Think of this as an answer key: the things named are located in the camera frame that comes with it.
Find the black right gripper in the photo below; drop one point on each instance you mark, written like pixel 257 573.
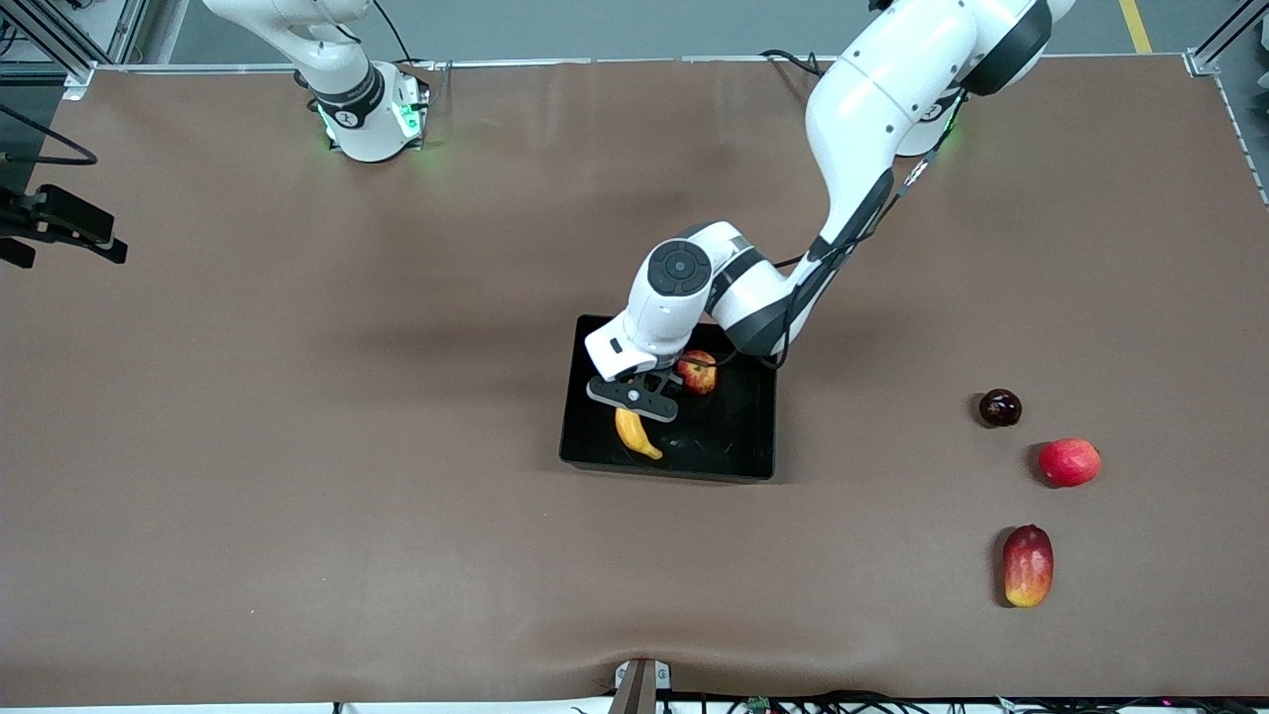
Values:
pixel 28 222

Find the red yellow apple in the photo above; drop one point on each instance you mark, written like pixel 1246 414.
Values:
pixel 699 379

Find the black plastic box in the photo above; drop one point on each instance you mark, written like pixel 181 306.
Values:
pixel 724 436

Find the dark purple plum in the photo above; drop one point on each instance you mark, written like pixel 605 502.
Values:
pixel 1000 409

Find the aluminium frame profile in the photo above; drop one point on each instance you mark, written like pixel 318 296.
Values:
pixel 1214 45
pixel 59 45

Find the table cover mat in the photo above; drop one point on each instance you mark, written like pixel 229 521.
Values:
pixel 397 545

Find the yellow banana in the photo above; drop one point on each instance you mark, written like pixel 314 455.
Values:
pixel 634 434

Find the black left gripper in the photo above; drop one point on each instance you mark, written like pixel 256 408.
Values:
pixel 662 381

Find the red yellow mango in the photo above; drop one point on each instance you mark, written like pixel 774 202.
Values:
pixel 1028 567

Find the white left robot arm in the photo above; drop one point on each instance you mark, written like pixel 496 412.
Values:
pixel 882 99

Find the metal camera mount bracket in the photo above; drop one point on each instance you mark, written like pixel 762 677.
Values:
pixel 639 689

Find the red peach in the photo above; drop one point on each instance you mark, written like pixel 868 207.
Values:
pixel 1069 462

